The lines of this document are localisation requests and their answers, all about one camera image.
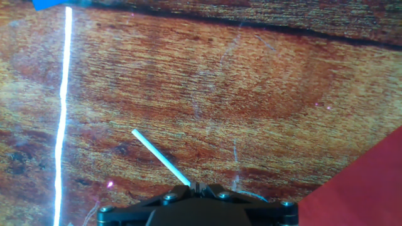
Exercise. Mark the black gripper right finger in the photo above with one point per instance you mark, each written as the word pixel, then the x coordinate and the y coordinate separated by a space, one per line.
pixel 270 210

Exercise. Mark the blue paper flag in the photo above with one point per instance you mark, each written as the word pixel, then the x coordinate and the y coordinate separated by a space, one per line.
pixel 44 3

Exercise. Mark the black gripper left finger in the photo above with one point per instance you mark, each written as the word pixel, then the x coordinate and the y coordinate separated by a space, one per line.
pixel 125 212

